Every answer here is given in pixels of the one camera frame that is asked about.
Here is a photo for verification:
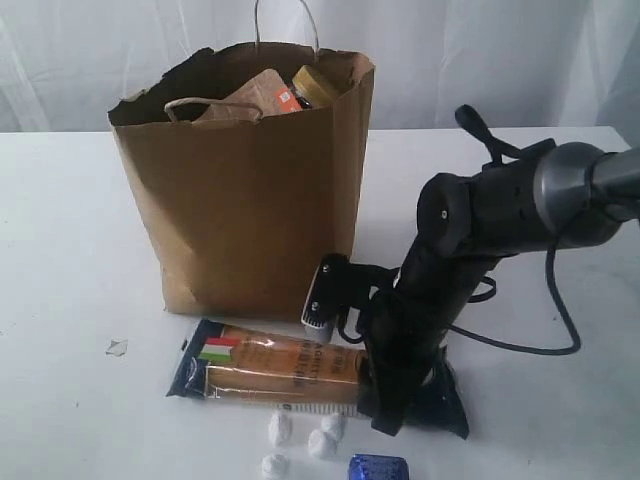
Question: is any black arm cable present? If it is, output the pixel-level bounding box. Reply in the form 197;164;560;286
334;104;584;359

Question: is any white crumpled wad upper right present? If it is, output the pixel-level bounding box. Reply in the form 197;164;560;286
321;413;347;443

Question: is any clear nut jar gold lid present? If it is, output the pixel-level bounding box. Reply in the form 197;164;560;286
292;65;340;108

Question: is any white crumpled wad bottom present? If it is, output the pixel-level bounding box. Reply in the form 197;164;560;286
260;453;290;480

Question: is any brown paper bag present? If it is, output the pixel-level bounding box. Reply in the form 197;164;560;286
105;0;375;326

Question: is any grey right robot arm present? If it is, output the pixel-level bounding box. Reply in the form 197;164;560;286
357;141;639;435

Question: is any white crumpled wad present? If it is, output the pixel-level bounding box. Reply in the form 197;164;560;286
260;453;290;480
307;429;337;459
268;410;293;447
321;413;347;443

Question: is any clear plastic scrap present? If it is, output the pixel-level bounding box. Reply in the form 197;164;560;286
105;339;128;358

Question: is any spaghetti packet dark blue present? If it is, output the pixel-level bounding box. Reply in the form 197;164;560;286
165;318;470;440

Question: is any white crumpled wad lower right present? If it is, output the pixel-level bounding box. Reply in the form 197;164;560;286
307;429;337;459

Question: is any white crumpled wad upper left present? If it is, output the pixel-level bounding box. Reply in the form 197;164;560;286
268;410;293;447

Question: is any brown stand-up pouch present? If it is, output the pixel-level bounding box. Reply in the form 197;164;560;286
199;69;302;121

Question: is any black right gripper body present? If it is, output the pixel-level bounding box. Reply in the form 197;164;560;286
362;239;501;401

